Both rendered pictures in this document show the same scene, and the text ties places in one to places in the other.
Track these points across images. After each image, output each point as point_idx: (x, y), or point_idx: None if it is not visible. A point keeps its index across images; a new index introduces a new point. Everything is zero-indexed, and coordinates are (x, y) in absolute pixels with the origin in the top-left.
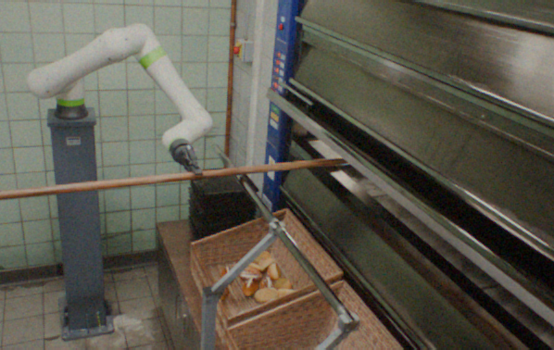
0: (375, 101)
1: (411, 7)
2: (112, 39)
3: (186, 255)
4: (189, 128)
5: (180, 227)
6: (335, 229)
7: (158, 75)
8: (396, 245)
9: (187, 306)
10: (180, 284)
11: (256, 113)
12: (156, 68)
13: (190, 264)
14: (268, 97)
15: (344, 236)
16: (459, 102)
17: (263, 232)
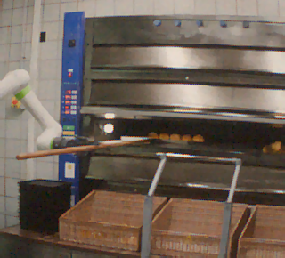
0: (171, 92)
1: (183, 47)
2: (24, 73)
3: (43, 236)
4: (54, 132)
5: (13, 229)
6: (153, 175)
7: (32, 100)
8: None
9: (85, 249)
10: (65, 244)
11: (34, 142)
12: (30, 95)
13: (53, 237)
14: (84, 112)
15: (162, 175)
16: (225, 77)
17: (86, 208)
